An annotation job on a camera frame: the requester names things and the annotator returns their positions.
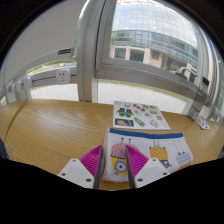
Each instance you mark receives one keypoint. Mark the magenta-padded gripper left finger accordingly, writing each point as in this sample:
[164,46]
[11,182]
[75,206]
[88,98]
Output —
[75,171]

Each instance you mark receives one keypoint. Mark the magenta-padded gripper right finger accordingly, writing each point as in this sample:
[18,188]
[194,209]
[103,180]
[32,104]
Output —
[153,170]

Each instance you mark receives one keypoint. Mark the sticker sheet with green mittens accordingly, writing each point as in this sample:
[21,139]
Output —
[140,116]

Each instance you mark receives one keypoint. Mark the sticker sheet with red circle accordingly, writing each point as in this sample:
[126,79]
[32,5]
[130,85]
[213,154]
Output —
[202,122]

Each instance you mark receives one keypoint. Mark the single white power socket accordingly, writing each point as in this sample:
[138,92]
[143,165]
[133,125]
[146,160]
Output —
[62,76]

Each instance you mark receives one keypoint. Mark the white socket cluster on rail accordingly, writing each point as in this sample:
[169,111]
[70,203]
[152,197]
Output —
[21,87]

